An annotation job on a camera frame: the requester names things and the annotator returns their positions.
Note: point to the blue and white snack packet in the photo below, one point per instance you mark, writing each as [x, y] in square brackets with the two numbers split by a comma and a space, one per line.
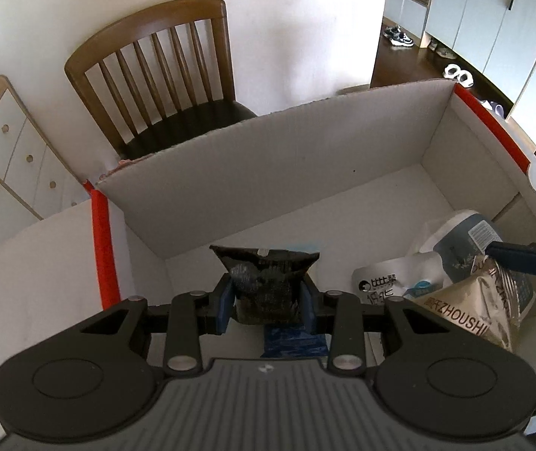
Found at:
[296, 343]

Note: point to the black sneaker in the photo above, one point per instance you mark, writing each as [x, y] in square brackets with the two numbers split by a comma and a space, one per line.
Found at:
[403, 40]
[392, 33]

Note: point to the lilac slipper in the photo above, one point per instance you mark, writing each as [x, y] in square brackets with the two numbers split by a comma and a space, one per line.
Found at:
[493, 108]

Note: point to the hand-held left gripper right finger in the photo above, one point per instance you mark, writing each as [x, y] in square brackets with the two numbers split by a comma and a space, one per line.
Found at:
[306, 307]

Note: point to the tissue packet with white label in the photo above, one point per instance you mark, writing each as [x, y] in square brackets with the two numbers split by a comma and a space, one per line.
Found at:
[460, 239]

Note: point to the white packet with black logo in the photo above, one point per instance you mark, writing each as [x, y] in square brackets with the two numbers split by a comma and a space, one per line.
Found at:
[380, 286]

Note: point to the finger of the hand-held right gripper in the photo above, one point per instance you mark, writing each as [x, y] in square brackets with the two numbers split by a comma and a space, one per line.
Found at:
[512, 256]

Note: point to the white sideboard with wooden top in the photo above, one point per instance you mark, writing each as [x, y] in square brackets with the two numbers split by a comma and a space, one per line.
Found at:
[9, 150]

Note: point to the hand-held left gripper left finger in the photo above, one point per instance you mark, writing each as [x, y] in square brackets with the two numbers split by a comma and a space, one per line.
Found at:
[225, 305]

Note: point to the white slipper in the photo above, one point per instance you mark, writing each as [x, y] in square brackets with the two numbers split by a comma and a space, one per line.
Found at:
[464, 78]
[450, 70]

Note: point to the silver and brown snack packet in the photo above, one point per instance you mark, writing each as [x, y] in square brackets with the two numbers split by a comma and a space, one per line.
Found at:
[465, 314]

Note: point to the red cardboard box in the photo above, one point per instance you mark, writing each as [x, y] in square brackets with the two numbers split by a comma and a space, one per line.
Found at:
[296, 174]

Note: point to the black snack packet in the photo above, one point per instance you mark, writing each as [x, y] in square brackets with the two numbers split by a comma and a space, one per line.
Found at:
[263, 282]

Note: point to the pale blue wall cabinet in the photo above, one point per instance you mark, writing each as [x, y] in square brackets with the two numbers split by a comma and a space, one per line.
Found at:
[489, 23]

